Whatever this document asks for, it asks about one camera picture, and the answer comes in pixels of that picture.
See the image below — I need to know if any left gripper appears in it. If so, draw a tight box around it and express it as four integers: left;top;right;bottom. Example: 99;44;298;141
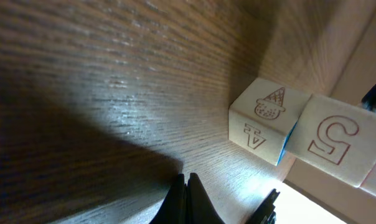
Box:
186;173;280;224

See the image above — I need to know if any red-sided block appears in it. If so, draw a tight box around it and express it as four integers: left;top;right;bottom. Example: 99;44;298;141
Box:
286;95;376;187

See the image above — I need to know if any plain wooden block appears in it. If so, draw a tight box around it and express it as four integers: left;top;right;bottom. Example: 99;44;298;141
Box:
228;78;311;166

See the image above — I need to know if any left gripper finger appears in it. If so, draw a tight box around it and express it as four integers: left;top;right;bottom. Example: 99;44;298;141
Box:
150;174;186;224

